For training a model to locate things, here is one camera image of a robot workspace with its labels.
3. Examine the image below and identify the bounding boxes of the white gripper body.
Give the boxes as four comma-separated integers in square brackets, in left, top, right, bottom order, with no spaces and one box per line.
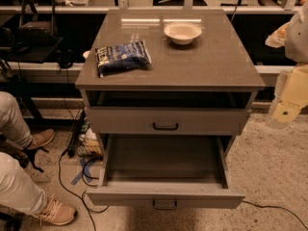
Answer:
[276,64,308,110]

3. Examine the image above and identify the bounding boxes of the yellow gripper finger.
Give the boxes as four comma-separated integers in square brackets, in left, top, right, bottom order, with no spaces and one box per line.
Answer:
[266,100,301,129]

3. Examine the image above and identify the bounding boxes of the grey drawer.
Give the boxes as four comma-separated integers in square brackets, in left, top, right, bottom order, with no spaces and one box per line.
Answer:
[85,107,250,136]
[87,135,244,210]

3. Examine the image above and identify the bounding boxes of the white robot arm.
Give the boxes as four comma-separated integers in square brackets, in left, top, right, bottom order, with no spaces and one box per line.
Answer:
[266,4,308,129]

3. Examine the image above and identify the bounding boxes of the grey drawer cabinet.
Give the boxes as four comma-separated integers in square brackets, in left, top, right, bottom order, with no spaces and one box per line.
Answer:
[76,8,265,153]

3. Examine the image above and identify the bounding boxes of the white bowl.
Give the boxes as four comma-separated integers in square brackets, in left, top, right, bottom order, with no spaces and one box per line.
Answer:
[164,22,202,45]

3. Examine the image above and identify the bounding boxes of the blue chip bag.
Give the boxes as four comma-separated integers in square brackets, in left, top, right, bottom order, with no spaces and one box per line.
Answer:
[95,40,151,77]

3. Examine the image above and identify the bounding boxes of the black headphones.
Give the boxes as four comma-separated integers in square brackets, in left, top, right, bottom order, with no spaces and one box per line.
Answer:
[56,49,74,69]

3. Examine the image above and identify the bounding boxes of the tan shoe upper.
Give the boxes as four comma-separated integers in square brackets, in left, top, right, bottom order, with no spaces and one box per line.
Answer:
[27,129,55,150]

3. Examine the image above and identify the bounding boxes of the tan sneaker lower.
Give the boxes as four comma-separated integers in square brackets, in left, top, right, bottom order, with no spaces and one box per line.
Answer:
[33,196,77,226]

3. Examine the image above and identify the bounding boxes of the black bag on shelf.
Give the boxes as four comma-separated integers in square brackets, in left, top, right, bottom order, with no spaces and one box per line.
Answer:
[15,0,57,47]

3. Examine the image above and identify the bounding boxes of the person's upper leg beige trousers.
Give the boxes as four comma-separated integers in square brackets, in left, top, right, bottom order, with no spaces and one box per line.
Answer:
[0,91,32,147]

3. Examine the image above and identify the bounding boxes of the person's leg beige trousers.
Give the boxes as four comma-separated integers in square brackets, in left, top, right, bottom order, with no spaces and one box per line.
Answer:
[0,152,47,215]
[0,91,32,147]

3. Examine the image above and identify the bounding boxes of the person's lower leg beige trousers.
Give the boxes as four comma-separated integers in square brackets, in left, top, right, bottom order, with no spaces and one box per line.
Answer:
[0,152,47,215]

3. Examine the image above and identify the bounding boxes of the black cable right floor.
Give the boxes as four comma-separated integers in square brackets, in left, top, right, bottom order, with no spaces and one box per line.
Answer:
[242,199,308,231]

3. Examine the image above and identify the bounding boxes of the wire basket with items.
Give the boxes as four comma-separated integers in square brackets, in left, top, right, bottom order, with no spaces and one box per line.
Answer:
[66,111,103,158]

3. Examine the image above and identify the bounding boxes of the black floor cable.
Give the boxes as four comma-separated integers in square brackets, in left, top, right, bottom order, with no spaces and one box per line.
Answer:
[57,148,110,231]

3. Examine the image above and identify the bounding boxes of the black strap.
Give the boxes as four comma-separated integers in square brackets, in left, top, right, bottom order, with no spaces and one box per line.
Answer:
[18,146,50,173]

